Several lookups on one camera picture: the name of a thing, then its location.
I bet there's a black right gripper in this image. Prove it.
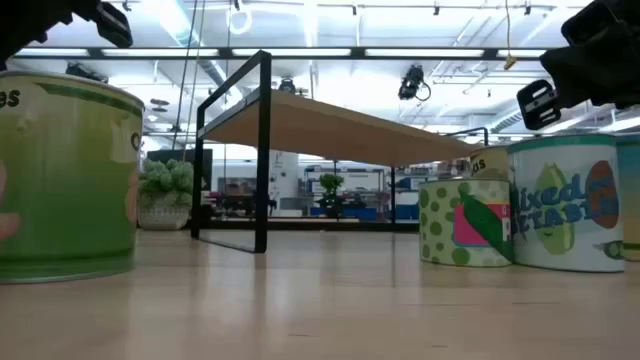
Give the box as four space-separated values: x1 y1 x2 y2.
516 0 640 132

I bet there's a black wall monitor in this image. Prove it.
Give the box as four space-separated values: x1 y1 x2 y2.
146 148 214 192

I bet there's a yellow-green oranges can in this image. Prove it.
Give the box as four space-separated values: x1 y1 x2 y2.
0 69 146 285

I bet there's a black aluminium table frame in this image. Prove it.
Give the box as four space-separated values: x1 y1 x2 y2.
189 218 421 233

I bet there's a small green background tree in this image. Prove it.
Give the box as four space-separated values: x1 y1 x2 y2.
317 172 347 220

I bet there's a green plant white pot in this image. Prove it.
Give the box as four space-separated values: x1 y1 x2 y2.
137 158 195 232

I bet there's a white background board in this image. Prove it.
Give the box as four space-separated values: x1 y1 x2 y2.
303 166 387 209

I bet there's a black overhead rig beam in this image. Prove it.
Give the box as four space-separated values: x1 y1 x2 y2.
9 46 556 61

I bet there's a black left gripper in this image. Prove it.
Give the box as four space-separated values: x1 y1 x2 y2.
0 0 135 71

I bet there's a yellow hanging cable plug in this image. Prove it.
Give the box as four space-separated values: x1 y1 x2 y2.
503 0 519 71

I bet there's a pale yellow labelled can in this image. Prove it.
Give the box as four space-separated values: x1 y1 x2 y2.
468 144 511 182

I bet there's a yellow-green corn can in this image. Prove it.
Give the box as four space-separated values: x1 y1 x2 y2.
614 133 640 263

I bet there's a wooden shelf black metal frame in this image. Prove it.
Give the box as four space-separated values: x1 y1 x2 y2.
189 49 491 255

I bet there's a blue storage bin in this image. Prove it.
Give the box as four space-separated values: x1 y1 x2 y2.
344 207 379 222
394 203 420 221

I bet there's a black hanging cable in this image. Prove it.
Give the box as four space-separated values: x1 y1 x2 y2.
171 0 200 151

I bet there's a white mixed vegetables can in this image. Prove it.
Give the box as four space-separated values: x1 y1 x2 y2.
506 133 626 274

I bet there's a green polka dot peas can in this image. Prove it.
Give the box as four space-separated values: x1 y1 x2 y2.
418 178 515 268

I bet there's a black overhead camera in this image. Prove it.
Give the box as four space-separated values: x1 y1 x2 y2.
397 63 432 103

